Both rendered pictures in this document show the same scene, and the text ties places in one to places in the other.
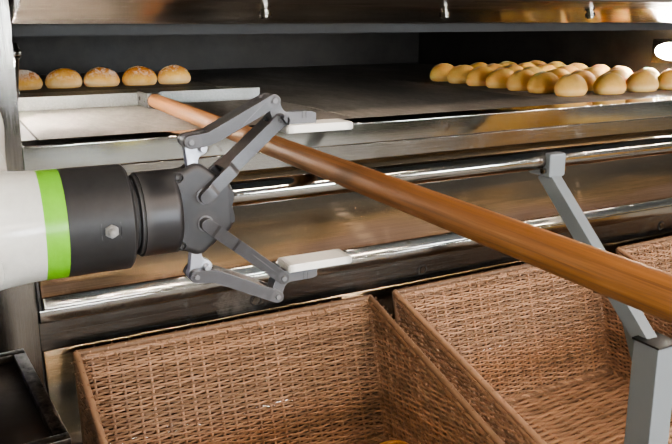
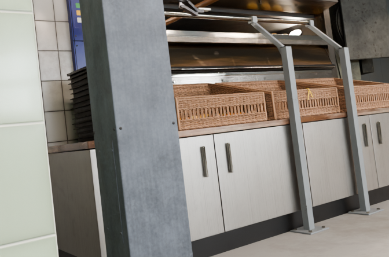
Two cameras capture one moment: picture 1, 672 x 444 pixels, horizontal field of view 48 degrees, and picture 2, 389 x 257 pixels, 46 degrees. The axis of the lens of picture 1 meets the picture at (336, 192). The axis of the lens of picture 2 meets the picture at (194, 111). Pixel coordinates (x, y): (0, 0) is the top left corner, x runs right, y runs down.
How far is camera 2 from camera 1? 1.63 m
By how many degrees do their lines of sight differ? 17
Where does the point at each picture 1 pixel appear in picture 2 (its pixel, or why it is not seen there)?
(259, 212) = (172, 55)
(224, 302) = not seen: hidden behind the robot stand
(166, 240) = not seen: outside the picture
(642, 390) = (285, 59)
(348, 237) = (199, 64)
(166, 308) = not seen: hidden behind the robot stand
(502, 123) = (239, 36)
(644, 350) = (283, 48)
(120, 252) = not seen: outside the picture
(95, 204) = not seen: outside the picture
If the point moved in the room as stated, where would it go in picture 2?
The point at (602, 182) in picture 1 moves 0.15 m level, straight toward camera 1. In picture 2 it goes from (275, 59) to (274, 55)
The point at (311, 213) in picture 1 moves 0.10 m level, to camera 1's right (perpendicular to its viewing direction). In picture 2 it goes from (187, 57) to (203, 55)
